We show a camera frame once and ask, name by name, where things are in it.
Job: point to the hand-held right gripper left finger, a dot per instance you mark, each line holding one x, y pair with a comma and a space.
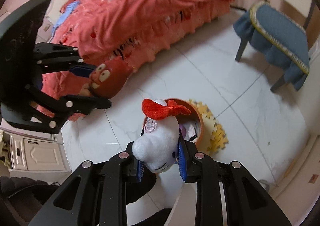
140, 171

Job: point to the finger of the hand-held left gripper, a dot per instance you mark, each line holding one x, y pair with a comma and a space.
80, 69
82, 103

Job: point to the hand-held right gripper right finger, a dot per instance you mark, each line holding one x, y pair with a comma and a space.
181, 163

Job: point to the brown plush toy with eyes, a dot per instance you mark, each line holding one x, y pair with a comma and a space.
110, 78

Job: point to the white plush toy red bow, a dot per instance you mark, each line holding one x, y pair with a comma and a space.
157, 140

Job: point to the round orange bin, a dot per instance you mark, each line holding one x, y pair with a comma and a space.
200, 122

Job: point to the yellow foam puzzle mat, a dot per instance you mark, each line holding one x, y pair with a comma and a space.
217, 130

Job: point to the white bedside cabinet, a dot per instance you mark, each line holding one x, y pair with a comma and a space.
37, 153

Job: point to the pink printed blanket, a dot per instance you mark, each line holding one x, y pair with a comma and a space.
150, 15

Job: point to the white grey chair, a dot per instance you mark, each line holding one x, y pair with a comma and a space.
242, 48

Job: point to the blue chair cushion cover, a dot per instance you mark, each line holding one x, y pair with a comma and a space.
275, 28

